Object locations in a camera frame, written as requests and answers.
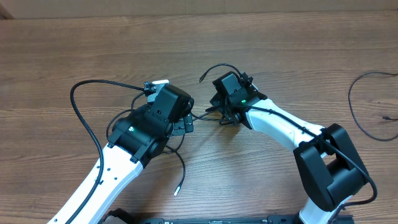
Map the black cable white-tipped plug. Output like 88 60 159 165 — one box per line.
162 135 186 196

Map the black thin USB cable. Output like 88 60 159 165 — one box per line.
348 71 398 142

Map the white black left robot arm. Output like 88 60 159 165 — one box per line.
50 80 194 223

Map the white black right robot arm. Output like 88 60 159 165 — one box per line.
210 72 369 223

